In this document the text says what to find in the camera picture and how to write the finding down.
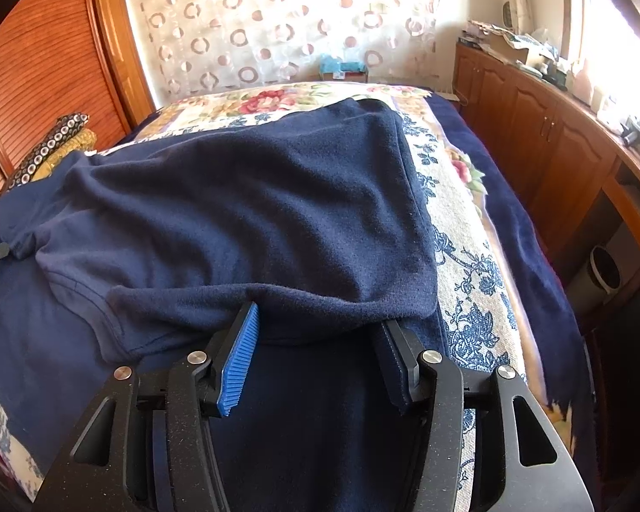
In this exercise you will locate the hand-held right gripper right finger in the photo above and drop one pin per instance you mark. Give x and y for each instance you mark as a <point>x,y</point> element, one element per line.
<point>397,368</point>

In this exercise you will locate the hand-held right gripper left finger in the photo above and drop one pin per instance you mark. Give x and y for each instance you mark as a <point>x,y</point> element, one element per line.
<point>240,362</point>

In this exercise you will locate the navy printed t-shirt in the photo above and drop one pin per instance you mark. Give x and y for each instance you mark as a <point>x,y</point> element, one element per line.
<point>245,197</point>

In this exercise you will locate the blue floral bed sheet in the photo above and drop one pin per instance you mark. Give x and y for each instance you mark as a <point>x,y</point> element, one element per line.
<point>474,330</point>

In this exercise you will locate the yellow plush toy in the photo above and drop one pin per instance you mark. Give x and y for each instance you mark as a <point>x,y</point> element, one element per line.
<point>72,150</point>

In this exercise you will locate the black studded pillow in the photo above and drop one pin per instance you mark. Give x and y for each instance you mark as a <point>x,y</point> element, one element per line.
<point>58,128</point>

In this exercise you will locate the navy blanket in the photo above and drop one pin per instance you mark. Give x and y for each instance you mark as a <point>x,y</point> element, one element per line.
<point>517,234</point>

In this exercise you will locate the wooden slatted wardrobe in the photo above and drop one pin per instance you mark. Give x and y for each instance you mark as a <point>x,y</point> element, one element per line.
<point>42,64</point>

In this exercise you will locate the grey waste bin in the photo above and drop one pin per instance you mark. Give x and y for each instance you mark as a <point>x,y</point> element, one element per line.
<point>586,288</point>

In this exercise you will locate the wooden low cabinet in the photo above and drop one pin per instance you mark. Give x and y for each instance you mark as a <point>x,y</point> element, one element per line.
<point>538,133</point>

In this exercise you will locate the blue tissue box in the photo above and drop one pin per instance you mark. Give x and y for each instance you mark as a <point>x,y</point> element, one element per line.
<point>341,69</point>

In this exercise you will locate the cardboard box of papers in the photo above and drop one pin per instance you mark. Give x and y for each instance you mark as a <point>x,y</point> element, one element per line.
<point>506,42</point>

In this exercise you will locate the pink bottle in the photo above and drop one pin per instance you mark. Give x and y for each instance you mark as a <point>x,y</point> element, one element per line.
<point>582,79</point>

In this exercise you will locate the sheer circle-patterned curtain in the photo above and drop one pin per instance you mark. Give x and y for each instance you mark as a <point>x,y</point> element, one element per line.
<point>277,21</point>

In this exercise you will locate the wood-framed window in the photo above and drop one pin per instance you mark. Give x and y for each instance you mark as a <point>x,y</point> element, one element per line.
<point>613,37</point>

